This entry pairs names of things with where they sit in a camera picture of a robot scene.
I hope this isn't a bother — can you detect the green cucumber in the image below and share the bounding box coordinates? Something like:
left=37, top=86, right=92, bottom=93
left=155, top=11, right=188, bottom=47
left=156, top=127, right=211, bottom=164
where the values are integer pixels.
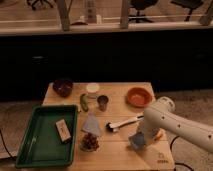
left=80, top=94, right=89, bottom=112

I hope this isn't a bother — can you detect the white round lid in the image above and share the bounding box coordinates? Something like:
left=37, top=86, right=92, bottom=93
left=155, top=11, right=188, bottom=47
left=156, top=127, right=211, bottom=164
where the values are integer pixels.
left=86, top=83, right=100, bottom=98

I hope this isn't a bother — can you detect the wooden block eraser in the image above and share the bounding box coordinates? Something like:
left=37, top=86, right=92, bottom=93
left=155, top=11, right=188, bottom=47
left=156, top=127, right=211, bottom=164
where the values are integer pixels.
left=55, top=119, right=71, bottom=143

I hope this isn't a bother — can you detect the black cable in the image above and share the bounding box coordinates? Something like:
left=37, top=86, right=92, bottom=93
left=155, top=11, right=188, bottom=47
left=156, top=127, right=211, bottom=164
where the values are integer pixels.
left=0, top=129, right=17, bottom=162
left=169, top=134, right=196, bottom=171

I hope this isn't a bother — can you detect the pine cone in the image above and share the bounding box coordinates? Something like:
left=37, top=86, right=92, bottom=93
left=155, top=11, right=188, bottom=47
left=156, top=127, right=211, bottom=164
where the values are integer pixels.
left=80, top=133, right=99, bottom=152

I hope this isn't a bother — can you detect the green plastic tray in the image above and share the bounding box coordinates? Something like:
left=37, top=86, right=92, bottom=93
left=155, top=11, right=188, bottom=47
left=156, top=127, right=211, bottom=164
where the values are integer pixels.
left=15, top=105, right=78, bottom=168

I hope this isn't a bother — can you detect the wooden table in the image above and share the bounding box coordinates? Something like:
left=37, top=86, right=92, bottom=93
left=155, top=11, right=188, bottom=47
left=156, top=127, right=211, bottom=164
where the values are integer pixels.
left=42, top=81, right=176, bottom=171

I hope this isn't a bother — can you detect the black white brush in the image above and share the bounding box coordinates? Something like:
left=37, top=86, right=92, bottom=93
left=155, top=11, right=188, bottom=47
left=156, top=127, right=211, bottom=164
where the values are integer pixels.
left=106, top=115, right=143, bottom=132

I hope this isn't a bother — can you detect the blue sponge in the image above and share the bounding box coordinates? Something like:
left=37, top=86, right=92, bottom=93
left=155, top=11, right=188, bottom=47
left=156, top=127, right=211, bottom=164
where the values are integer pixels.
left=129, top=132, right=145, bottom=150

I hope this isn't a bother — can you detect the black cable right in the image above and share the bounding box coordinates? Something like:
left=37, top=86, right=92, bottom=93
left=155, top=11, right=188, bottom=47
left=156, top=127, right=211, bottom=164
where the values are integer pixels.
left=169, top=134, right=196, bottom=171

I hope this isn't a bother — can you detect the light blue folded cloth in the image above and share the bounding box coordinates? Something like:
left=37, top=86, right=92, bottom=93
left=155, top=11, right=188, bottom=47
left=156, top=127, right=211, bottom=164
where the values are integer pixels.
left=81, top=113, right=101, bottom=137

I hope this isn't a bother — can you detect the black cable left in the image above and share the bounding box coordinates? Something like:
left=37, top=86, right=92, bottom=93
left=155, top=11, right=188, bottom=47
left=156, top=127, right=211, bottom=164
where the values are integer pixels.
left=0, top=129, right=17, bottom=162

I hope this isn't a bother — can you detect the orange bowl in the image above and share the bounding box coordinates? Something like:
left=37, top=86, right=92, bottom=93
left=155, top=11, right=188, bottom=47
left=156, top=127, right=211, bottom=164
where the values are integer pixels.
left=126, top=87, right=152, bottom=108

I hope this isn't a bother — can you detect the dark red bowl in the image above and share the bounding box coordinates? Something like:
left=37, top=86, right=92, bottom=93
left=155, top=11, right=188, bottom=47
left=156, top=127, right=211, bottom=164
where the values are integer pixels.
left=53, top=78, right=73, bottom=97

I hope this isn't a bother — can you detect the small metal cup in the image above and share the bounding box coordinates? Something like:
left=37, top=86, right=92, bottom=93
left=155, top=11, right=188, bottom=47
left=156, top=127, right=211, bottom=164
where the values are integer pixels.
left=97, top=95, right=109, bottom=112

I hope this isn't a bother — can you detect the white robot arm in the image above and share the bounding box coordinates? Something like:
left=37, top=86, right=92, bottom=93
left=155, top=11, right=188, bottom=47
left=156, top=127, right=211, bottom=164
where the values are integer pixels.
left=137, top=97, right=213, bottom=154

